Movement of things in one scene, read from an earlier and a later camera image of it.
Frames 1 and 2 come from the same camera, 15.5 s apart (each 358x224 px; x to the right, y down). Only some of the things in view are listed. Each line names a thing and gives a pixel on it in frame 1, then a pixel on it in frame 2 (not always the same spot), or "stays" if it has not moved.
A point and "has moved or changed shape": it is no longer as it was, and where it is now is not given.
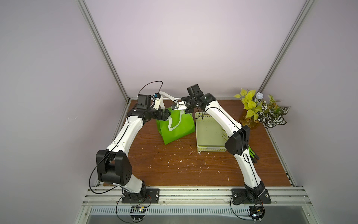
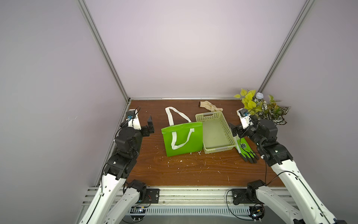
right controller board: (256, 213) stays
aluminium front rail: (283, 196) stays
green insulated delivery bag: (179, 123) has moved or changed shape
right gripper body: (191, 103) -> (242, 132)
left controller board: (137, 213) stays
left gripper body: (156, 114) -> (145, 132)
